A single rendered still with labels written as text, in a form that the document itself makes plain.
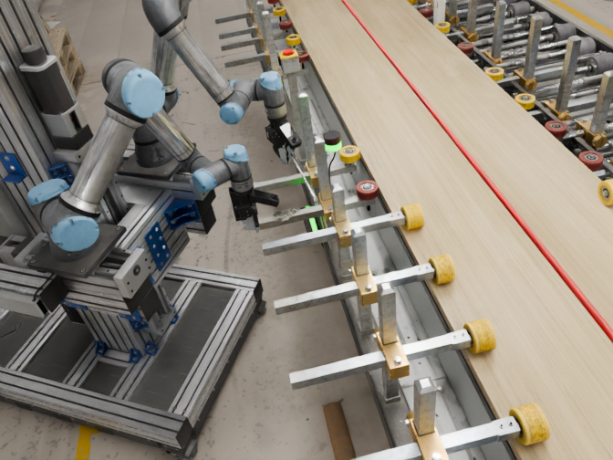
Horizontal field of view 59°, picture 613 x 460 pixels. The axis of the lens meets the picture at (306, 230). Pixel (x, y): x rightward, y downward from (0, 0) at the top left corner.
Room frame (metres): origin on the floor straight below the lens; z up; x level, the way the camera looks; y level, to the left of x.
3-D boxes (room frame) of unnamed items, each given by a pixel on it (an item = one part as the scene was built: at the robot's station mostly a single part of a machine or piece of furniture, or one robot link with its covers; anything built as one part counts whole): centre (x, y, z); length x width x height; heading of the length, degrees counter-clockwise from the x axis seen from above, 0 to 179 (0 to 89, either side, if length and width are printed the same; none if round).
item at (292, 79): (2.10, -0.04, 0.93); 0.05 x 0.04 x 0.45; 5
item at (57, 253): (1.34, 0.72, 1.09); 0.15 x 0.15 x 0.10
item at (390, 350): (0.82, -0.16, 0.95); 0.13 x 0.06 x 0.05; 5
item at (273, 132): (1.78, 0.04, 1.08); 0.09 x 0.08 x 0.12; 25
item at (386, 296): (0.84, -0.16, 0.93); 0.03 x 0.03 x 0.48; 5
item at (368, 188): (1.56, -0.24, 0.85); 0.08 x 0.08 x 0.11
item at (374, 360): (0.80, -0.15, 0.95); 0.50 x 0.04 x 0.04; 95
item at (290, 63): (2.10, -0.04, 1.18); 0.07 x 0.07 x 0.08; 5
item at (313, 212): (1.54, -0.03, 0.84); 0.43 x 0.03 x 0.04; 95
